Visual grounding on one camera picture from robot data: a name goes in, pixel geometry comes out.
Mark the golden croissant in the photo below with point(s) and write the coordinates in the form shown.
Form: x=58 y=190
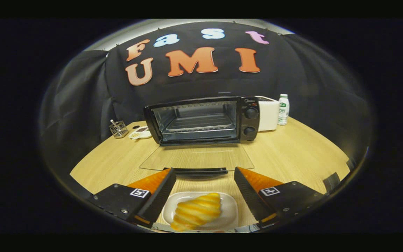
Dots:
x=196 y=211

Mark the white rectangular plate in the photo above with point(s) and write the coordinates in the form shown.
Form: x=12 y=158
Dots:
x=229 y=213

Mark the black backdrop cloth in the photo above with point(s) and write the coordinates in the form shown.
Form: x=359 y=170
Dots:
x=82 y=87

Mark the small white snack dish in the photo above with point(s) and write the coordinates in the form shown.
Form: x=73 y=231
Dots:
x=139 y=134

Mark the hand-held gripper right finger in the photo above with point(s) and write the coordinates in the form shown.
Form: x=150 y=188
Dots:
x=250 y=199

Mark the white bottle green label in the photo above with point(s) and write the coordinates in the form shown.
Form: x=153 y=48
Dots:
x=283 y=112

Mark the black toaster oven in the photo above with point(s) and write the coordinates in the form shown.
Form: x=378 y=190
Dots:
x=250 y=122

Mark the white bread toaster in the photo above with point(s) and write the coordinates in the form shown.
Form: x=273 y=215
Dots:
x=268 y=115

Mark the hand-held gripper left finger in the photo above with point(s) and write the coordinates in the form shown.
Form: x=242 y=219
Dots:
x=159 y=199

